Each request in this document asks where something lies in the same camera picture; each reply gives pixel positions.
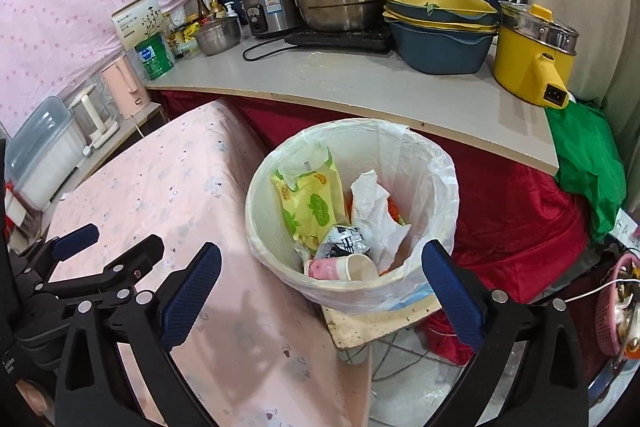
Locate group of condiment bottles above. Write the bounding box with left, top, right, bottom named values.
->
left=165, top=0, right=241, bottom=60

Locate small steel pot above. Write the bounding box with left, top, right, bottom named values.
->
left=194, top=17, right=242, bottom=56

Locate white glass kettle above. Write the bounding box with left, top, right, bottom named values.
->
left=67, top=82, right=121, bottom=150

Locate white lined waste bin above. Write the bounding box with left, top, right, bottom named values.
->
left=245, top=118, right=460, bottom=315

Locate pink printed tablecloth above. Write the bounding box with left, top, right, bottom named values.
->
left=42, top=99, right=373, bottom=427

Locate yellow green wipes packet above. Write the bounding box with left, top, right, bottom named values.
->
left=270, top=144, right=346, bottom=253

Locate dish box with clear lid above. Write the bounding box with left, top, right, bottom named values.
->
left=5, top=96, right=83, bottom=210

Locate blue yellow-rimmed basin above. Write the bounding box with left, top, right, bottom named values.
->
left=381, top=0, right=498, bottom=32
left=384, top=19, right=498, bottom=75

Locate steel rice cooker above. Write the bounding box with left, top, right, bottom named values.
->
left=236, top=0, right=303, bottom=38

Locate beige curtain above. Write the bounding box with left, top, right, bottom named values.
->
left=515, top=0, right=640, bottom=148

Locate pink paper cup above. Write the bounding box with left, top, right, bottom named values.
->
left=305, top=253, right=379, bottom=283

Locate white cardboard carton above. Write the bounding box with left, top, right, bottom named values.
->
left=111, top=0, right=168, bottom=52

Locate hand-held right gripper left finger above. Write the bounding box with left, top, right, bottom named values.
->
left=54, top=242, right=223, bottom=427

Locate person's left hand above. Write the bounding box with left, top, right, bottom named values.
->
left=15, top=381, right=53, bottom=418

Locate green tin can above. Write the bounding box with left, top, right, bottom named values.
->
left=134, top=32, right=176, bottom=81

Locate black induction cooker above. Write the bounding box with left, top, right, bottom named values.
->
left=284, top=24, right=393, bottom=54

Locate pink plastic basket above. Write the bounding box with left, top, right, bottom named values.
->
left=594, top=254, right=640, bottom=358

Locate pink dotted curtain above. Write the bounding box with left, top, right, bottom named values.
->
left=0, top=0, right=211, bottom=132

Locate clear plastic bag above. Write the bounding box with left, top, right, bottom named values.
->
left=349, top=169, right=418, bottom=275

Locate yellow electric pot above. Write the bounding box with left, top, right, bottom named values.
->
left=492, top=1, right=581, bottom=108

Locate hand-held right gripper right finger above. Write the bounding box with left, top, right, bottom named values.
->
left=421, top=239, right=591, bottom=427

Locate green plastic bag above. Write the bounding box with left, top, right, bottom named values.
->
left=545, top=99, right=628, bottom=243

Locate black power cable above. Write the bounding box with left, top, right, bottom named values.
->
left=243, top=41, right=301, bottom=62

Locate pink electric kettle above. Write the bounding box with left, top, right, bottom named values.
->
left=100, top=57, right=151, bottom=116

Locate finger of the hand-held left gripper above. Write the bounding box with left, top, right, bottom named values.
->
left=40, top=234, right=166, bottom=310
left=27, top=223, right=101, bottom=283

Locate red satin cloth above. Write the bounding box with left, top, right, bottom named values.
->
left=155, top=89, right=591, bottom=365

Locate black white foil wrapper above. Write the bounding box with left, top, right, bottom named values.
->
left=312, top=224, right=371, bottom=260

